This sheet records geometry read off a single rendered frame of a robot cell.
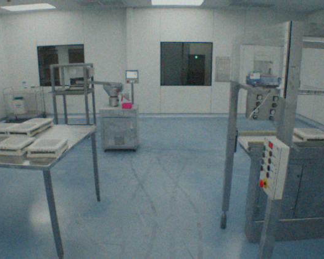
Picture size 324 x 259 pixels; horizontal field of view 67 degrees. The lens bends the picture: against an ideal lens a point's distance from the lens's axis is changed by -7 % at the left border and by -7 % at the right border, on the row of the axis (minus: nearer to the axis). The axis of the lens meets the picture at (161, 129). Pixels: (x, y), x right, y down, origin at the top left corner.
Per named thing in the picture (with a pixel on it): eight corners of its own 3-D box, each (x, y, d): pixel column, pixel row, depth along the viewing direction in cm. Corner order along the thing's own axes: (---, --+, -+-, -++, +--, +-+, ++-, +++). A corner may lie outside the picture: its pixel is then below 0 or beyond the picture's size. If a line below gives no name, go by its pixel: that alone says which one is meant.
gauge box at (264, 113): (249, 120, 185) (251, 92, 179) (245, 116, 195) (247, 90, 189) (278, 120, 184) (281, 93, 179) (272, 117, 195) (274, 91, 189)
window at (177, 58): (160, 86, 703) (160, 41, 672) (160, 86, 704) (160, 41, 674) (211, 86, 704) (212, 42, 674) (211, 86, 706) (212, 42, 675)
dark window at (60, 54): (39, 86, 699) (36, 45, 670) (40, 86, 701) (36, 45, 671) (86, 85, 701) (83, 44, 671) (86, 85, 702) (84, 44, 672)
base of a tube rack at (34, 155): (27, 157, 185) (26, 154, 184) (40, 146, 209) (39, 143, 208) (58, 157, 186) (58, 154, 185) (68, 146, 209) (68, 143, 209)
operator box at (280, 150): (271, 200, 116) (278, 147, 110) (258, 184, 133) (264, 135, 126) (282, 200, 116) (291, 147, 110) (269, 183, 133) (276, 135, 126)
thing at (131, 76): (126, 105, 468) (124, 69, 451) (126, 104, 477) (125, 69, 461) (138, 105, 468) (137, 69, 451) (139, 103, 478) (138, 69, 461)
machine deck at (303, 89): (251, 94, 180) (252, 88, 179) (236, 87, 216) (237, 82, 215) (331, 95, 179) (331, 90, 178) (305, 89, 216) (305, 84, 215)
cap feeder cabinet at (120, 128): (101, 152, 451) (98, 109, 431) (107, 142, 506) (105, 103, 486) (137, 152, 452) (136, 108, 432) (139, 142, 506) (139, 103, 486)
